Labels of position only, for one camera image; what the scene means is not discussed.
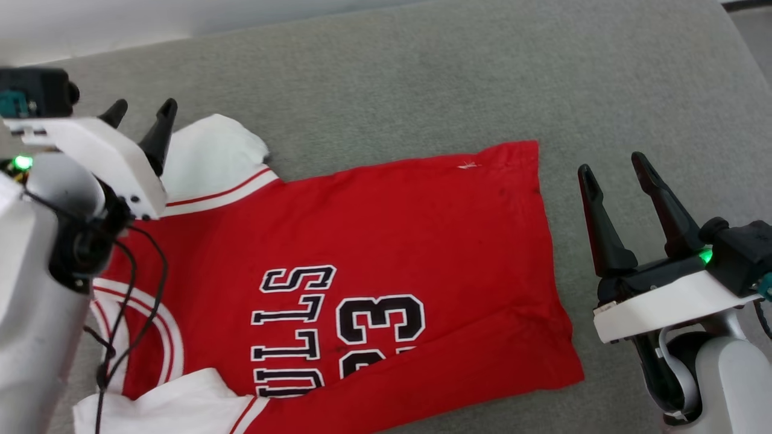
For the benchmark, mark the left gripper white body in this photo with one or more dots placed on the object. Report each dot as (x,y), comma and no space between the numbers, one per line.
(102,154)

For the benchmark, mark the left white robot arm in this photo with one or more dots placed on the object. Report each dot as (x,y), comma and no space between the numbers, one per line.
(36,313)

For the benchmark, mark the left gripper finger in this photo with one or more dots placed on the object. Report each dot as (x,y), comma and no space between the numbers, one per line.
(116,113)
(160,135)

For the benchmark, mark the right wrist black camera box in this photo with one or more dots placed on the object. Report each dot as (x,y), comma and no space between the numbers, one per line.
(742,253)

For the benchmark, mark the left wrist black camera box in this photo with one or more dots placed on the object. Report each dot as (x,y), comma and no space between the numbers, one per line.
(42,90)

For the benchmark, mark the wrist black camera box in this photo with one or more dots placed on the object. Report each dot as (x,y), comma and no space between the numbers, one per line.
(42,90)
(742,253)

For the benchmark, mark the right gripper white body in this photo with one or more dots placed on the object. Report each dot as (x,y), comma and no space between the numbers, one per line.
(657,307)

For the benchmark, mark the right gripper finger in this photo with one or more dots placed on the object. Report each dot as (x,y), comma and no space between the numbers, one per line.
(672,223)
(606,241)

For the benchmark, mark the red Bulls jersey white sleeves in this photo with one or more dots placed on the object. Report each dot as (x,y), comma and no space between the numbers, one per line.
(422,241)

